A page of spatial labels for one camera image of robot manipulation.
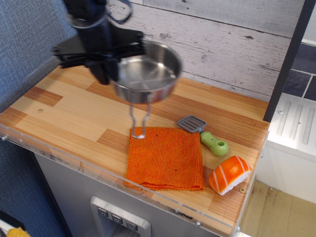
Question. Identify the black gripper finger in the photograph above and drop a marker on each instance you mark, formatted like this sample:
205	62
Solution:
112	69
98	72

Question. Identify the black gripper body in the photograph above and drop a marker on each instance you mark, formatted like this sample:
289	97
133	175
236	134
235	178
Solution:
97	41

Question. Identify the stainless steel pot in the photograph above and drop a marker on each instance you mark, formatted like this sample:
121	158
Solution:
147	79

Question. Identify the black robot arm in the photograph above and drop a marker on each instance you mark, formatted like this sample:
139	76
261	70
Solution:
91	10

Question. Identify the clear acrylic table guard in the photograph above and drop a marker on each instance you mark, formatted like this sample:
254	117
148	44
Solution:
78	130

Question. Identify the orange folded cloth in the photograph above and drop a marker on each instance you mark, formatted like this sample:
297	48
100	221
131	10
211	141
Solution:
166	159

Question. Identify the grey green toy spatula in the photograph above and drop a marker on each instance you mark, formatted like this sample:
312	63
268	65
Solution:
193	124

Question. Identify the silver dispenser button panel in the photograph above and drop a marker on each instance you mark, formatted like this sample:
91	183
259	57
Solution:
114	221

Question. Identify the toy salmon sushi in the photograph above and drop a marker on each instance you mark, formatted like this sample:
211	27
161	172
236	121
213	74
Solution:
229	174

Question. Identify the yellow black object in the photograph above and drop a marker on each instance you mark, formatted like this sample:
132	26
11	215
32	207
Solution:
15	232

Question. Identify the white ribbed appliance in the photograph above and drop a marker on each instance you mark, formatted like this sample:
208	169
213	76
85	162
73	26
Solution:
288	161

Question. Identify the dark grey right post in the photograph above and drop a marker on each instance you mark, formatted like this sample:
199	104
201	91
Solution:
293	48

